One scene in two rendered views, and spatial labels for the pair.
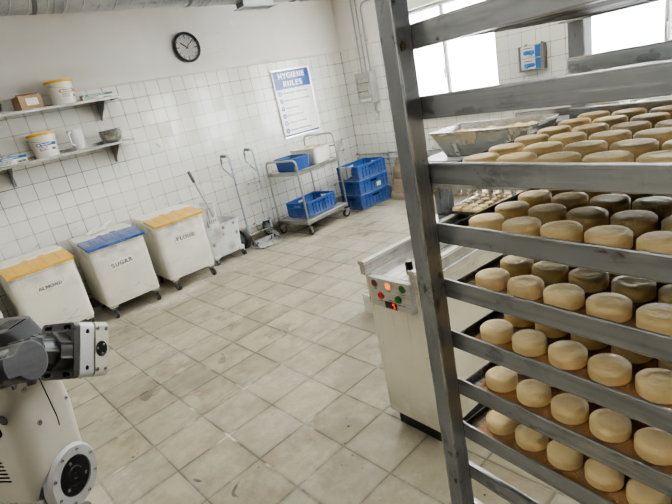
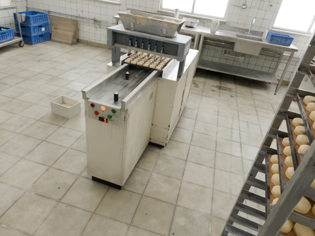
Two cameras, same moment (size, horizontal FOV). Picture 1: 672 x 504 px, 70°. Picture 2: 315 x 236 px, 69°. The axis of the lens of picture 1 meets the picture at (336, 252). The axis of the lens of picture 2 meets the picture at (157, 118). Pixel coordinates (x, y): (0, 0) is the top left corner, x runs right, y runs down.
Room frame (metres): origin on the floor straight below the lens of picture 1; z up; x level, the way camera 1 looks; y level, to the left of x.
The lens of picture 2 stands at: (0.58, 0.38, 1.61)
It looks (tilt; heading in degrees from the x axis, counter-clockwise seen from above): 31 degrees down; 321
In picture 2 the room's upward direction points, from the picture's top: 8 degrees clockwise
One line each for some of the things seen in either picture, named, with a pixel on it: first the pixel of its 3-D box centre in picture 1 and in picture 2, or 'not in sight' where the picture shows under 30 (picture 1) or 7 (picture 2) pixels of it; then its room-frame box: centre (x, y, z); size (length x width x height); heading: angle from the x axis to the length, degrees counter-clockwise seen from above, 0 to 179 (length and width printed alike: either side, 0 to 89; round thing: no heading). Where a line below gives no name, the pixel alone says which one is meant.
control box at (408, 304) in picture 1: (391, 293); (104, 112); (1.87, -0.20, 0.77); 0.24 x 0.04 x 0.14; 38
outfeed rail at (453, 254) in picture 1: (535, 204); (164, 64); (2.36, -1.06, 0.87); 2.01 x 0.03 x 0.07; 128
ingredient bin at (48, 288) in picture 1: (47, 296); not in sight; (4.17, 2.66, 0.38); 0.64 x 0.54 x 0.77; 41
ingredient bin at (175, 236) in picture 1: (177, 246); not in sight; (5.01, 1.66, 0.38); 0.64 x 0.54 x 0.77; 38
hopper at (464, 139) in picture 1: (491, 138); (151, 24); (2.40, -0.89, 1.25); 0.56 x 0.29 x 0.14; 38
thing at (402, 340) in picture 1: (450, 322); (123, 125); (2.09, -0.49, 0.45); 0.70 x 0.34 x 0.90; 128
